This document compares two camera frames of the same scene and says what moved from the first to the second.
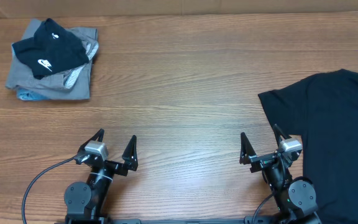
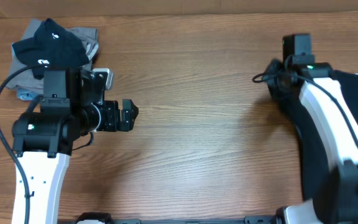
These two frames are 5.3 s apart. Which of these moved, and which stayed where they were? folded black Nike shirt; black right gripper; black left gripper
Moved: black right gripper; black left gripper
Stayed: folded black Nike shirt
